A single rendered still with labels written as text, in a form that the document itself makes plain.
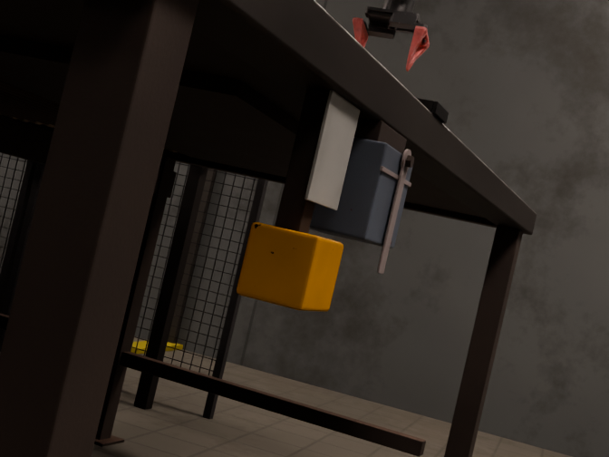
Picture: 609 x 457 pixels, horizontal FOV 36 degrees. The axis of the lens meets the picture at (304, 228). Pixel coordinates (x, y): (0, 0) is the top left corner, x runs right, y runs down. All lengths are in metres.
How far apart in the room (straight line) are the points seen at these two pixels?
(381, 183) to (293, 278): 0.21
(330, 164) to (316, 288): 0.14
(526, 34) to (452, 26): 0.38
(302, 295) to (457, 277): 3.88
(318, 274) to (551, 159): 3.92
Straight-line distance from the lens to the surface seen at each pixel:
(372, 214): 1.14
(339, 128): 1.05
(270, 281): 1.00
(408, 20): 1.79
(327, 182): 1.05
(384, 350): 4.91
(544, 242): 4.83
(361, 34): 1.80
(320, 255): 1.00
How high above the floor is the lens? 0.68
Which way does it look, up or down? 1 degrees up
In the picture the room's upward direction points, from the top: 13 degrees clockwise
